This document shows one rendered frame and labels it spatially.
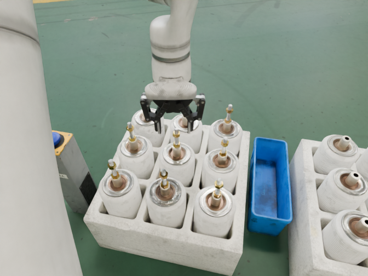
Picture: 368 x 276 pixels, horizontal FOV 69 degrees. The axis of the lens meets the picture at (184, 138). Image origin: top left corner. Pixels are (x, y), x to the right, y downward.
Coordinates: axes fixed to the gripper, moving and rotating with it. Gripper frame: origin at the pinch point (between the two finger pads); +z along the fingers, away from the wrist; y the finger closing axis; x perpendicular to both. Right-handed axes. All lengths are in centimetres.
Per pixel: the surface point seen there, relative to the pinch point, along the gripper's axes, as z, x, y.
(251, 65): 34, -81, -39
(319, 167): 17.0, -0.6, -40.7
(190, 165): 10.9, 3.0, -3.9
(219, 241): 17.5, 20.1, -10.3
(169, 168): 10.7, 4.0, 1.4
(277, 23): 34, -130, -65
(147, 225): 17.3, 16.0, 6.8
